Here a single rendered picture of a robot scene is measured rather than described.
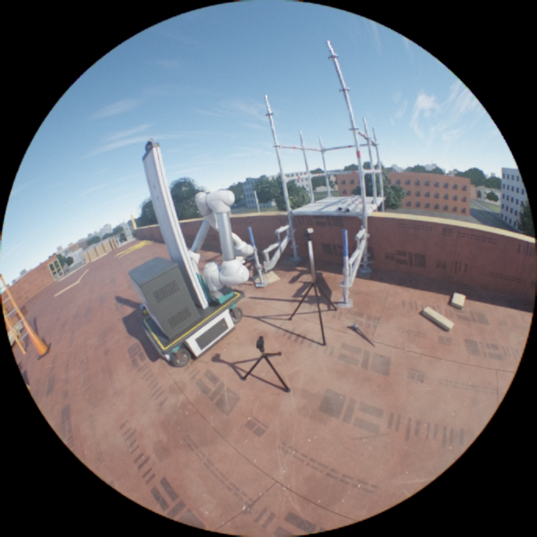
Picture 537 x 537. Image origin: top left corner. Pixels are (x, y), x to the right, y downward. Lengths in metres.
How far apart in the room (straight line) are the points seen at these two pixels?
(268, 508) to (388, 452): 0.70
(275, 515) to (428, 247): 2.66
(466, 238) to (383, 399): 1.88
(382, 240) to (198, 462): 2.72
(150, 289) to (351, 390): 1.51
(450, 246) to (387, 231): 0.82
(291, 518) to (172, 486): 0.70
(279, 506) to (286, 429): 0.51
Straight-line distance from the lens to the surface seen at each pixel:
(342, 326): 1.76
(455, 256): 2.57
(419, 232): 2.43
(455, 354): 1.81
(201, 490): 1.38
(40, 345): 4.56
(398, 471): 1.32
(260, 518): 1.29
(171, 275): 1.45
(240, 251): 1.73
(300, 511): 1.25
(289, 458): 1.25
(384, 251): 2.54
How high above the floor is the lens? 1.23
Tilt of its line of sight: 25 degrees down
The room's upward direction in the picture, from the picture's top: 12 degrees counter-clockwise
